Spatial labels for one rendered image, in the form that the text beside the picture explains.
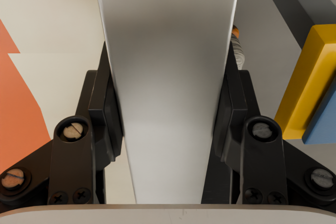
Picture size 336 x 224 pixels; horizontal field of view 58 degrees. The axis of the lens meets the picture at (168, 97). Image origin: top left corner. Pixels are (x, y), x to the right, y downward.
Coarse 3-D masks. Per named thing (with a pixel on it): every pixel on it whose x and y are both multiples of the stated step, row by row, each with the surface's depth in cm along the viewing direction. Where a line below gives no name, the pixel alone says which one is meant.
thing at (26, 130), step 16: (0, 64) 14; (0, 80) 15; (16, 80) 15; (0, 96) 16; (16, 96) 16; (32, 96) 16; (0, 112) 17; (16, 112) 17; (32, 112) 17; (0, 128) 18; (16, 128) 18; (32, 128) 18; (0, 144) 19; (16, 144) 19; (32, 144) 19; (0, 160) 21; (16, 160) 21
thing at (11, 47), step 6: (0, 24) 13; (0, 30) 13; (6, 30) 13; (0, 36) 13; (6, 36) 13; (0, 42) 13; (6, 42) 13; (12, 42) 13; (0, 48) 14; (6, 48) 14; (12, 48) 14
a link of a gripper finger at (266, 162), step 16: (256, 128) 10; (272, 128) 10; (256, 144) 9; (272, 144) 9; (240, 160) 9; (256, 160) 9; (272, 160) 9; (240, 176) 9; (256, 176) 8; (272, 176) 8; (240, 192) 8; (256, 192) 8; (272, 192) 8
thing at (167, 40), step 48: (144, 0) 8; (192, 0) 8; (144, 48) 9; (192, 48) 9; (144, 96) 11; (192, 96) 11; (144, 144) 13; (192, 144) 13; (144, 192) 16; (192, 192) 16
